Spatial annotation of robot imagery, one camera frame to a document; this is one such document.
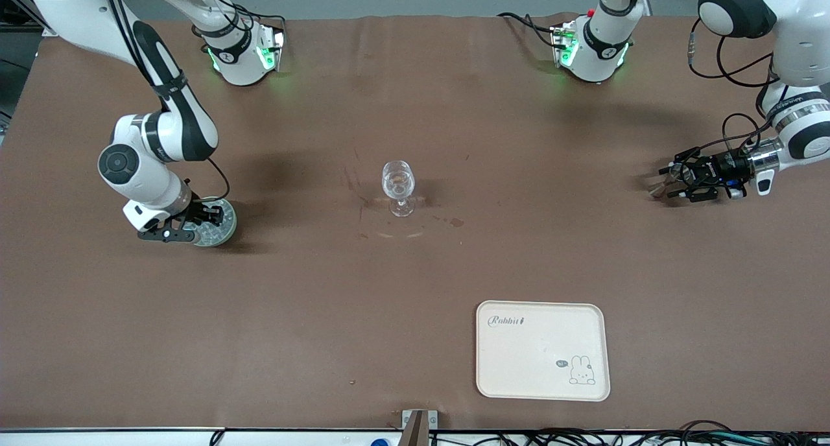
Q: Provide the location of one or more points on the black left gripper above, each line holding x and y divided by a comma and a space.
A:
725, 166

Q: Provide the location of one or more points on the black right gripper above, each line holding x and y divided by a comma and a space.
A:
196, 210

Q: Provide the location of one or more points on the clear ice cubes pile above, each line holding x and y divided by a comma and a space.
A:
217, 233

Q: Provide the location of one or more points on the steel double jigger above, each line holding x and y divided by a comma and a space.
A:
657, 188

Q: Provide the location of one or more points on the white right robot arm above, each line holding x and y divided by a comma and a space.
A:
162, 135

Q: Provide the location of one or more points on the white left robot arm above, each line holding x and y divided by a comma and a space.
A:
804, 31

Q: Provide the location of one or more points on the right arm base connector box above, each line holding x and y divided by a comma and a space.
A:
272, 47

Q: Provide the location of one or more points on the clear wine glass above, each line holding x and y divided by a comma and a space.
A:
397, 181

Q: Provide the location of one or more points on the green ceramic bowl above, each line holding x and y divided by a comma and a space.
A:
224, 237

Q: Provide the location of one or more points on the brown table cover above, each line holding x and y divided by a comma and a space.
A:
324, 303

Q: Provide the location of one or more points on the cream rabbit print tray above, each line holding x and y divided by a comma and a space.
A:
538, 355

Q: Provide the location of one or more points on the aluminium frame profile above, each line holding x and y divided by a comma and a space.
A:
26, 15

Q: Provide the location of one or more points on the metal clamp bracket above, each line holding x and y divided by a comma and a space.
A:
418, 426

